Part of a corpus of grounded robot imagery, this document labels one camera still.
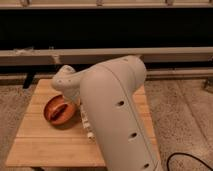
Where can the wooden table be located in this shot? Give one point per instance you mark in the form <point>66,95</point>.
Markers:
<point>38,144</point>

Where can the grey metal rail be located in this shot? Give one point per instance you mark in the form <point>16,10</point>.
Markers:
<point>29,57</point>

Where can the white cloth toy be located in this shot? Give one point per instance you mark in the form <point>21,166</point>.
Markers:
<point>86,124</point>

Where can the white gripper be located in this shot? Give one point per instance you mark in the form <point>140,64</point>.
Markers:
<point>72,98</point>

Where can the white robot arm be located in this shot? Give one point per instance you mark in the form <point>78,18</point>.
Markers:
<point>106,92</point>

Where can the black table leg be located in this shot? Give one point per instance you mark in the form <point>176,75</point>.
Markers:
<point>28,80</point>

